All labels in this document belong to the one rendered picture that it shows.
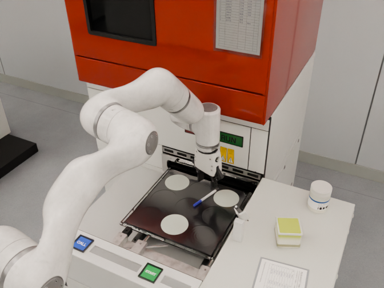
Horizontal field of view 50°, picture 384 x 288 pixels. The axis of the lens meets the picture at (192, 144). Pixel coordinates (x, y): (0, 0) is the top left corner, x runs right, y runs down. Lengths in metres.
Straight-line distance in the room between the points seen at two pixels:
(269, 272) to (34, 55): 3.57
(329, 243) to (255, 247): 0.24
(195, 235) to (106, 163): 0.60
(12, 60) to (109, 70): 3.10
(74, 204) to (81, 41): 0.87
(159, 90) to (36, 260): 0.48
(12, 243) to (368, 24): 2.39
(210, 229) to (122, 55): 0.72
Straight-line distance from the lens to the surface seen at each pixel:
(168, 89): 1.07
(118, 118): 1.00
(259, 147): 1.56
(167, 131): 1.71
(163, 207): 1.59
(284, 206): 1.52
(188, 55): 1.44
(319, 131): 3.21
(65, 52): 4.11
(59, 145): 3.67
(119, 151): 0.96
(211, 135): 1.39
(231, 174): 1.67
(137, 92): 1.05
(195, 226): 1.51
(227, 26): 1.34
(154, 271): 1.30
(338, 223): 1.50
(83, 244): 1.42
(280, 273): 1.31
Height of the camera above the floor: 1.98
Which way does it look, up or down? 35 degrees down
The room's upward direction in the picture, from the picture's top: 1 degrees counter-clockwise
